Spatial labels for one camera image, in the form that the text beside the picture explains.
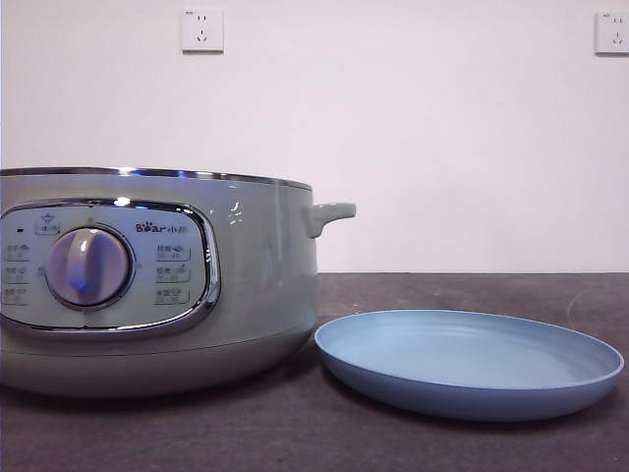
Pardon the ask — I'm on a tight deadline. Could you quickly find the white wall socket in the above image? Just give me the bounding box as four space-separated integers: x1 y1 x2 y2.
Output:
181 8 225 54
594 10 629 57

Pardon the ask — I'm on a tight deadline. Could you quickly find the white steamer dial knob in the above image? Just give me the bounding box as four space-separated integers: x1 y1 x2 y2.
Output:
44 226 135 314

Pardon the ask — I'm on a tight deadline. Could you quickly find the pale green electric steamer pot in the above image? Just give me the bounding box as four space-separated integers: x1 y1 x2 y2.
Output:
0 166 358 399

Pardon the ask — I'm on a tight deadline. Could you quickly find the blue round plate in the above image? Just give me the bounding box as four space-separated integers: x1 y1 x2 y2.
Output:
314 308 626 423

